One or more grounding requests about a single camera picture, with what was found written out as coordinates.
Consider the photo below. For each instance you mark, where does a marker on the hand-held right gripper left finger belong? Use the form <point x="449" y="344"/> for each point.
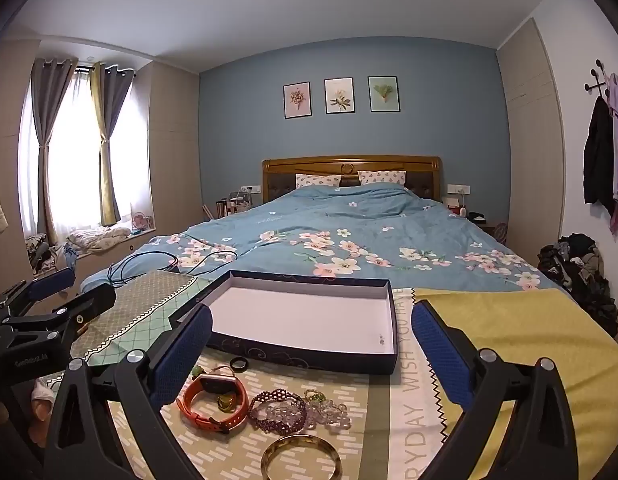
<point x="181" y="355"/>

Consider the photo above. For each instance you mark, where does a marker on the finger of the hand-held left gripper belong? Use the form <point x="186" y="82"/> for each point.
<point x="89" y="305"/>
<point x="51" y="280"/>

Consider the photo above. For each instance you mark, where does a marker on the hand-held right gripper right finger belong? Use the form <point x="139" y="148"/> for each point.
<point x="439" y="355"/>

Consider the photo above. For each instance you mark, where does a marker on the navy box tray white inside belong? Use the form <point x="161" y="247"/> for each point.
<point x="299" y="315"/>

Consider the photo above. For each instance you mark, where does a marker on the amber bangle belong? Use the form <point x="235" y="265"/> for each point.
<point x="299" y="439"/>

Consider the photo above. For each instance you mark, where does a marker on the person's left hand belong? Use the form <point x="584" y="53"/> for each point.
<point x="43" y="402"/>

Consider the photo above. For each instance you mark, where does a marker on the heap of dark patterned clothes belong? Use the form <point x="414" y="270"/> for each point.
<point x="39" y="252"/>

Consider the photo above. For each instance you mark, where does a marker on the beige mint checked cloth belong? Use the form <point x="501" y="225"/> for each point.
<point x="139" y="305"/>

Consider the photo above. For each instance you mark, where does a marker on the pile of light clothes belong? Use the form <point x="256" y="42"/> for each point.
<point x="96" y="240"/>

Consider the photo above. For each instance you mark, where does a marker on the olive dash patterned tablecloth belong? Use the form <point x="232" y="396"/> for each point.
<point x="379" y="425"/>

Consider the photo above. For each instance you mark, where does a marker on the yellow blanket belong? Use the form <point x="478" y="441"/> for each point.
<point x="529" y="330"/>

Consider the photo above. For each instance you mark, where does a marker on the small pink fan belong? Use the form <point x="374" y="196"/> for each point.
<point x="140" y="222"/>

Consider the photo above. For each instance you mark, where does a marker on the bedside table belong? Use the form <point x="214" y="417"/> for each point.
<point x="494" y="230"/>

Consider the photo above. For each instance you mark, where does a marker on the bedside clutter of bottles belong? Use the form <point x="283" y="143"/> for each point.
<point x="231" y="205"/>

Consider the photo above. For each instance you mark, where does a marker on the blue floral duvet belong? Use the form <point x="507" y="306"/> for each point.
<point x="349" y="220"/>

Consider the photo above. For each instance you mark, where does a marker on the pile of dark clothes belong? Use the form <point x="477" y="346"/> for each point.
<point x="579" y="270"/>

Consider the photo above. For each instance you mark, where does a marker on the beige wardrobe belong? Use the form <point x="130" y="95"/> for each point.
<point x="171" y="150"/>
<point x="531" y="135"/>

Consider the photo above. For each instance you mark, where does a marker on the grey and yellow curtain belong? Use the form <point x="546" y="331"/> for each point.
<point x="109" y="110"/>

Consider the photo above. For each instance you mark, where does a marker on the white dotted pillow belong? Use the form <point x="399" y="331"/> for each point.
<point x="381" y="177"/>
<point x="316" y="181"/>

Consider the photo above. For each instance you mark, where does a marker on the wooden bed headboard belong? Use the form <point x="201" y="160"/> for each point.
<point x="349" y="162"/>

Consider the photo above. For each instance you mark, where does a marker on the black jacket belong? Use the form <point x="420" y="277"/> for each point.
<point x="599" y="160"/>

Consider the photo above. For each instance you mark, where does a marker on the framed green leaf picture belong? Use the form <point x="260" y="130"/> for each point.
<point x="383" y="94"/>

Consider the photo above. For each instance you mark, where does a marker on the framed white flower picture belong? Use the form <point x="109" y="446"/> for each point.
<point x="339" y="95"/>

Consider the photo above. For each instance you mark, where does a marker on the framed pink flower picture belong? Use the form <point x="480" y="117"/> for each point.
<point x="297" y="100"/>

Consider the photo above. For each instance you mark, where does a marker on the white wall socket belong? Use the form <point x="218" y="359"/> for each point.
<point x="459" y="189"/>
<point x="251" y="189"/>

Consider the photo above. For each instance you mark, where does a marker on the black wall coat rack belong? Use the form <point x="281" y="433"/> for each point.
<point x="598" y="77"/>

